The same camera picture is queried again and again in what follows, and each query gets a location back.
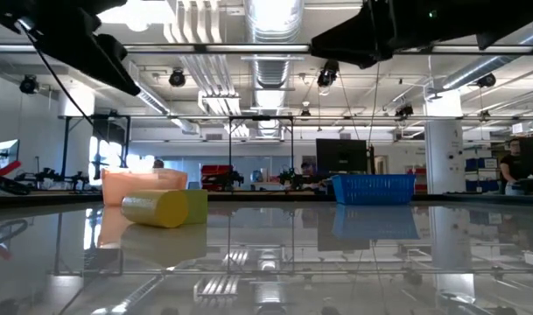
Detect large black monitor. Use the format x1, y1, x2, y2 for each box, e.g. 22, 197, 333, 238
315, 138, 368, 175

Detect long black cable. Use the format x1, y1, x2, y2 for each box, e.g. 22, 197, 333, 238
19, 24, 103, 132

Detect background robot arms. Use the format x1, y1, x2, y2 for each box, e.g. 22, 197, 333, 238
14, 165, 92, 192

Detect red tool chest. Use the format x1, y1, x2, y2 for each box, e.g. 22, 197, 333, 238
200, 164, 235, 193

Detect yellow cylinder block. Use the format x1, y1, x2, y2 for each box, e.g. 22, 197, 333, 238
120, 189, 190, 229

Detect blue plastic mesh basket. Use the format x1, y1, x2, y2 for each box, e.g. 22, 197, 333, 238
331, 174, 417, 207

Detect silver air duct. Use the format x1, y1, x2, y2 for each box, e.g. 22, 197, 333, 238
243, 0, 306, 137

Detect small lit monitor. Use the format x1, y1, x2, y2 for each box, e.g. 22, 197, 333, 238
0, 138, 21, 171

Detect blue storage bins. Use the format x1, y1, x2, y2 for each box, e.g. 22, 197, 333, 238
465, 157, 499, 193

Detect orange translucent plastic bin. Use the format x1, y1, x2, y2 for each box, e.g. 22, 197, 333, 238
101, 168, 189, 207

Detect small green block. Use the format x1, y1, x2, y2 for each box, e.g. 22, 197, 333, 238
182, 189, 209, 226

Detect overhead light bar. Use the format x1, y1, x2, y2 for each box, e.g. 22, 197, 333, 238
0, 42, 533, 55

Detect red flat bar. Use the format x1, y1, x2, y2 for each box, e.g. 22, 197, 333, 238
0, 159, 22, 184

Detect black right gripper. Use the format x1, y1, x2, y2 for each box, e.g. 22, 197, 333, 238
310, 0, 418, 69

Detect thin hanging cable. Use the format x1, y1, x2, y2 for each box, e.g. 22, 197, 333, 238
367, 60, 381, 148

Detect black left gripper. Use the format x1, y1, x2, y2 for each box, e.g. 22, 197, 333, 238
0, 0, 141, 96

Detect black background workstation frame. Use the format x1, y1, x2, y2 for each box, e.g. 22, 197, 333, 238
228, 115, 295, 193
60, 113, 132, 185

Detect white building pillar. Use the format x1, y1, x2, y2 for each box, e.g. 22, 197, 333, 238
424, 87, 465, 196

